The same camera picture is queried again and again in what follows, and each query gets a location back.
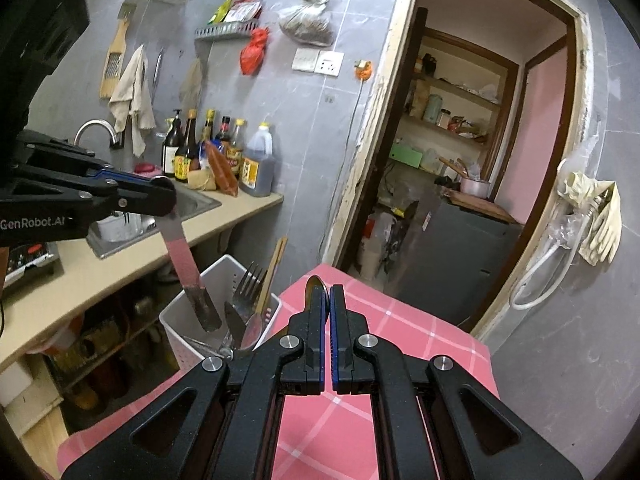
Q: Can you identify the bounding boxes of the orange wall plug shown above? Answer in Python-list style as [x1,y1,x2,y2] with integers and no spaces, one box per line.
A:
[354,60,373,82]

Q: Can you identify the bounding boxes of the white hose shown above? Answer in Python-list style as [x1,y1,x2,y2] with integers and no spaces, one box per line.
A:
[508,238,582,312]

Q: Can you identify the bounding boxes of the dark sauce bottle yellow label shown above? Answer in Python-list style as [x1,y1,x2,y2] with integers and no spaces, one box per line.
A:
[174,108,200,183]

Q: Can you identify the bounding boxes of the beige hanging cloth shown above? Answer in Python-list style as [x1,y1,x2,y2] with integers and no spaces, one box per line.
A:
[108,44,156,157]

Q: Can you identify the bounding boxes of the green box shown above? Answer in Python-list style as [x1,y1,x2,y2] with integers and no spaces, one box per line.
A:
[390,143,423,168]

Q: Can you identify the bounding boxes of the wooden shelf unit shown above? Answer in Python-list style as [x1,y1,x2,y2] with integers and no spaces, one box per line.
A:
[406,27,518,180]

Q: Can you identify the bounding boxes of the steel table knife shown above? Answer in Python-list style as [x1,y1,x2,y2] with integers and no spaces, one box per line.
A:
[224,301,246,350]

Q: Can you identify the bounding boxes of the dark grey cabinet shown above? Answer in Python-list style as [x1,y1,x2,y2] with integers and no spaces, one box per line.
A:
[384,188,522,325]

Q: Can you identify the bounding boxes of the wooden chopstick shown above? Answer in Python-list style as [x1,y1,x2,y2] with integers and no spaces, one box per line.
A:
[255,236,288,316]

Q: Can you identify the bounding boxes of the white perforated utensil holder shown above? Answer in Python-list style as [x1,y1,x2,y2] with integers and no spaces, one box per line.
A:
[160,256,281,370]

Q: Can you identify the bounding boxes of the grey wall shelf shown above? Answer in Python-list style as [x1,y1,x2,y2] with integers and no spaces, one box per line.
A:
[194,18,259,41]

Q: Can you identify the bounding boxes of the white wall socket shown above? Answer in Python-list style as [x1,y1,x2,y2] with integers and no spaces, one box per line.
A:
[291,48,344,77]

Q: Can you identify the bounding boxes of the steel sink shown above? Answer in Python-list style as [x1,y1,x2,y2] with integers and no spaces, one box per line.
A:
[86,179,222,260]

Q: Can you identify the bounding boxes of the steel knife black tip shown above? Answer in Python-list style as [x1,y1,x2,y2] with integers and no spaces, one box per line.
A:
[156,208,222,333]

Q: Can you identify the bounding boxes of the gold spoon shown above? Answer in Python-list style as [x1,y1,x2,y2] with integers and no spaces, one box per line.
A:
[304,274,328,311]

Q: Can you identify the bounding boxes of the red plastic bag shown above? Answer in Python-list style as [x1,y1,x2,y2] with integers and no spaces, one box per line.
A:
[240,27,269,76]

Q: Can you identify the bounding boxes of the pot on cabinet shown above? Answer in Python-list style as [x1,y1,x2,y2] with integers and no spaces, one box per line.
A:
[438,156,489,200]

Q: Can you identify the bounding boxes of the wooden grater board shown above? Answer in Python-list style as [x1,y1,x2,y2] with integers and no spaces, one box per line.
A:
[99,2,136,100]

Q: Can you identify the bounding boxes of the steel fork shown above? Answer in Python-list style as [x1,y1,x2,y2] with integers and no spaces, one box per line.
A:
[231,261,267,350]

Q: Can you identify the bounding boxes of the clear bag dried goods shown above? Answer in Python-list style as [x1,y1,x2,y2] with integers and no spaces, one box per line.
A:
[278,0,335,48]

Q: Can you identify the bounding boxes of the cream rubber gloves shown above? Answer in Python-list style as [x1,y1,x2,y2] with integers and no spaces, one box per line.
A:
[558,171,623,266]

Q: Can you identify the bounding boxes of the pink checked tablecloth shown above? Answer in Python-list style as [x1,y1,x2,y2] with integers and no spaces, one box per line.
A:
[55,262,501,480]

